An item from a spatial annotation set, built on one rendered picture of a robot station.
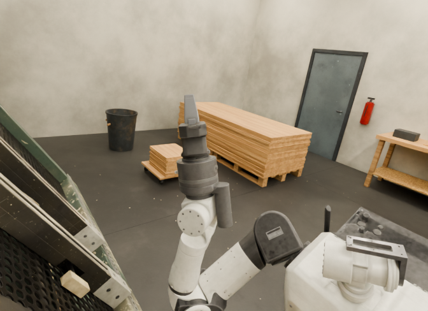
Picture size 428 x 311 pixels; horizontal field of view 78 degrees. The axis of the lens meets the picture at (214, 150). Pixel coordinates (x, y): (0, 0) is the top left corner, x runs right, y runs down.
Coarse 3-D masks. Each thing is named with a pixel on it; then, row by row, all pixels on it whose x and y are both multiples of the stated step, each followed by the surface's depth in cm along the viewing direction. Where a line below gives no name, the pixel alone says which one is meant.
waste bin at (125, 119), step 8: (112, 112) 466; (120, 112) 476; (128, 112) 477; (136, 112) 463; (112, 120) 435; (120, 120) 434; (128, 120) 440; (112, 128) 441; (120, 128) 440; (128, 128) 446; (112, 136) 447; (120, 136) 446; (128, 136) 452; (112, 144) 453; (120, 144) 451; (128, 144) 459
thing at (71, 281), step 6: (66, 276) 69; (72, 276) 69; (66, 282) 68; (72, 282) 69; (78, 282) 70; (84, 282) 73; (66, 288) 68; (72, 288) 69; (78, 288) 70; (84, 288) 72; (78, 294) 71; (84, 294) 72
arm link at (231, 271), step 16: (224, 256) 70; (240, 256) 67; (208, 272) 69; (224, 272) 67; (240, 272) 66; (256, 272) 67; (208, 288) 67; (224, 288) 66; (208, 304) 64; (224, 304) 67
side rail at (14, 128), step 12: (0, 108) 134; (0, 120) 136; (12, 120) 139; (12, 132) 140; (24, 132) 144; (24, 144) 146; (36, 144) 151; (36, 156) 151; (48, 156) 158; (48, 168) 157; (60, 168) 165; (60, 180) 163
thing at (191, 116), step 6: (186, 96) 56; (192, 96) 56; (186, 102) 56; (192, 102) 56; (186, 108) 56; (192, 108) 56; (186, 114) 56; (192, 114) 56; (198, 114) 57; (186, 120) 56; (192, 120) 56; (198, 120) 57
